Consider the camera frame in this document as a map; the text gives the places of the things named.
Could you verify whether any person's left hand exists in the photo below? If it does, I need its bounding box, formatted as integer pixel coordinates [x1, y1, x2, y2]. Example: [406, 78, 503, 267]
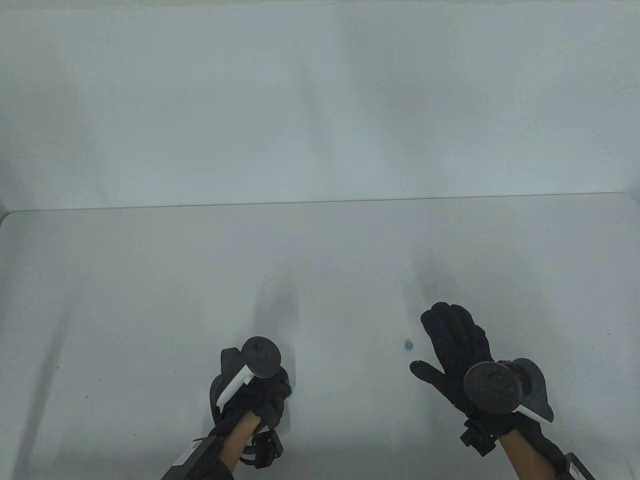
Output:
[210, 367, 292, 433]

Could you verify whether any person's right hand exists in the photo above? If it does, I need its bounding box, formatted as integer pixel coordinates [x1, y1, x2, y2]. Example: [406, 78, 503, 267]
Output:
[410, 301, 532, 437]

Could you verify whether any person's left forearm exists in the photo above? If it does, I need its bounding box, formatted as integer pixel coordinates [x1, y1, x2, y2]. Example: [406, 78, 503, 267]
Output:
[220, 412, 262, 472]

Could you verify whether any person's right forearm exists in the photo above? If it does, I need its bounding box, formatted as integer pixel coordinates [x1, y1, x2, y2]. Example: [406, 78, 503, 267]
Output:
[500, 432, 547, 480]

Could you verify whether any black box with label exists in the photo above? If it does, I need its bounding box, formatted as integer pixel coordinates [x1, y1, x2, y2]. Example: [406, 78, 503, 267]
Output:
[160, 437, 222, 480]
[565, 452, 596, 480]

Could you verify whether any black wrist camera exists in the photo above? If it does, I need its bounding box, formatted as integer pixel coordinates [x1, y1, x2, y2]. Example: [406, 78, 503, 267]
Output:
[460, 419, 501, 457]
[242, 430, 285, 469]

